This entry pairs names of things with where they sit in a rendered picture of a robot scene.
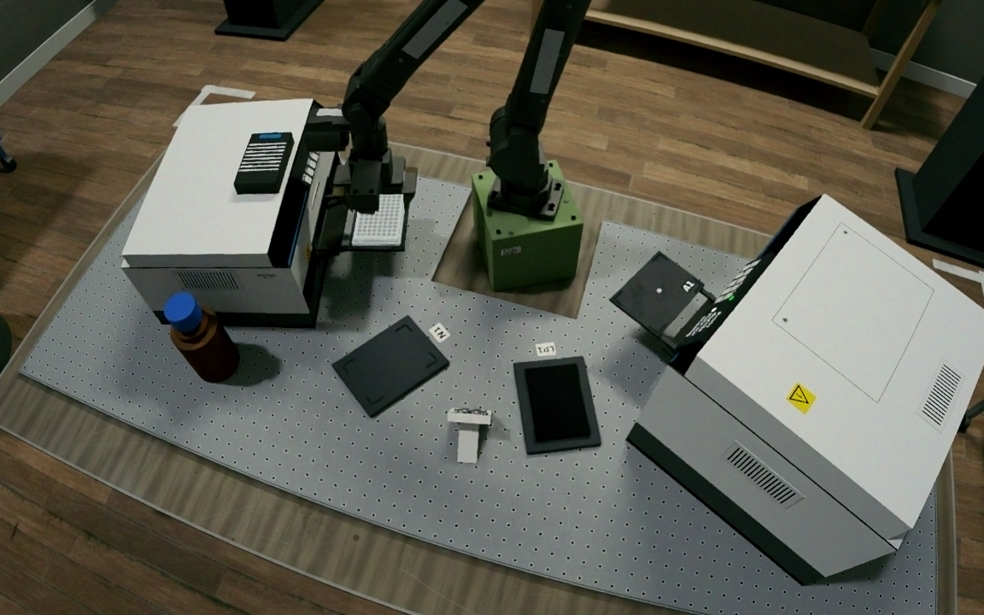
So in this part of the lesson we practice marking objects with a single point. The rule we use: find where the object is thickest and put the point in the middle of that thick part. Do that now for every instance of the brown bottle with blue cap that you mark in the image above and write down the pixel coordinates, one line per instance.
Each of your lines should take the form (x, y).
(201, 338)

